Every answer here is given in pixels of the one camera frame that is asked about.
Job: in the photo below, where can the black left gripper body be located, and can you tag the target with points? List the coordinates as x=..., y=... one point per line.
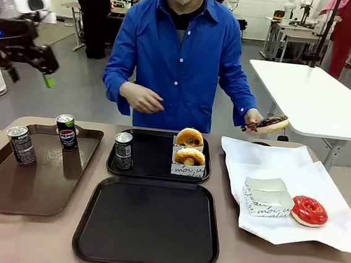
x=30, y=55

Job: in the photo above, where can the black green-tipped left gripper finger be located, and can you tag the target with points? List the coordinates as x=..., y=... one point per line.
x=13, y=74
x=49, y=81

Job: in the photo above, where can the white printed paper donut box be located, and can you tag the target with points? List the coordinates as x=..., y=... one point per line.
x=187, y=170
x=266, y=185
x=175, y=147
x=264, y=208

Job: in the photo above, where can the yellow sprinkled donut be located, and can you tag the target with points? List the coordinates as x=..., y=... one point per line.
x=182, y=138

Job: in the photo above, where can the chocolate sprinkled donut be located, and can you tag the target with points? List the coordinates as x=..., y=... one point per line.
x=272, y=123

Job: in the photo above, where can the person's left forearm blue sleeve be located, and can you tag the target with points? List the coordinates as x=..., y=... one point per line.
x=240, y=103

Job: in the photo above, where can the person's right forearm blue sleeve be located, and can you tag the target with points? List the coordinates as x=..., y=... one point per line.
x=113, y=85

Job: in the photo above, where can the person's right hand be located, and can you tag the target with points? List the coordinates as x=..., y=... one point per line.
x=141, y=98

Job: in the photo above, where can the person's left hand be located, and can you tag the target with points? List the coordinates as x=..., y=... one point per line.
x=252, y=120

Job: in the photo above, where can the black Pepsi can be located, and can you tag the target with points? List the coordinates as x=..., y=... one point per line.
x=123, y=153
x=67, y=135
x=23, y=148

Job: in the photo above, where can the grey background desk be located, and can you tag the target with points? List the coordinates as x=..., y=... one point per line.
x=72, y=5

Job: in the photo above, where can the person in black clothes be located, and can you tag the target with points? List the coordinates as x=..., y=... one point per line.
x=93, y=21

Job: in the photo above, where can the brown plastic serving tray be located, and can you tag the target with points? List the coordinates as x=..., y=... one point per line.
x=43, y=181

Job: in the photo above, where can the person in blue shirt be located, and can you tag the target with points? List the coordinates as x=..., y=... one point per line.
x=174, y=75

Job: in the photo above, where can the black caster wheel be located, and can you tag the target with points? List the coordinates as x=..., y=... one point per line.
x=282, y=139

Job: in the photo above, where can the white paper sheet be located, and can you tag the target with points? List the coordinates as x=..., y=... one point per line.
x=284, y=167

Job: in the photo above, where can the white background lab table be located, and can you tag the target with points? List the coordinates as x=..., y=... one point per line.
x=296, y=34

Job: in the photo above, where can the black stand pole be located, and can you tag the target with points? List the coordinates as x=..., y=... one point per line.
x=324, y=37

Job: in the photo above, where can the red glazed donut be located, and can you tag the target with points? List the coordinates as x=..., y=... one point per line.
x=301, y=212

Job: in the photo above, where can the person in red clothes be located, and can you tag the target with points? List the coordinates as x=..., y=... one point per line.
x=342, y=45

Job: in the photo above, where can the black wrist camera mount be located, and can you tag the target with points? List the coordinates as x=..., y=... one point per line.
x=14, y=32

